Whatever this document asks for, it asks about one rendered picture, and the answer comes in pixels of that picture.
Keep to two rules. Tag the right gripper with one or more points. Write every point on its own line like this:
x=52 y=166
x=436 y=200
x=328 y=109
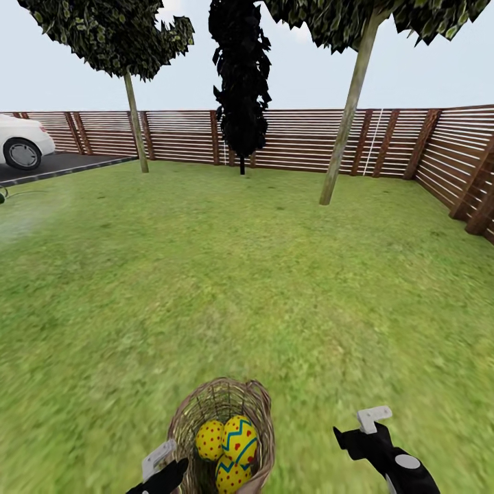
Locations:
x=361 y=445

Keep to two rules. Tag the wicker basket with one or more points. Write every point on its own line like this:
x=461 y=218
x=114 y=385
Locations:
x=260 y=415

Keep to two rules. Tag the easter egg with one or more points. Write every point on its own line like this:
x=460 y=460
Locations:
x=206 y=439
x=229 y=476
x=239 y=437

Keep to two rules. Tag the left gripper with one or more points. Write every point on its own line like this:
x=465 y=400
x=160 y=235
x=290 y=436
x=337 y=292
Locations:
x=170 y=477

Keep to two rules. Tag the car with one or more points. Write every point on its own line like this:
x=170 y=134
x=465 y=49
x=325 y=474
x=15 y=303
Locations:
x=23 y=142

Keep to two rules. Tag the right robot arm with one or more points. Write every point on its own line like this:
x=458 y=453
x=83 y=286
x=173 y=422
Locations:
x=404 y=473

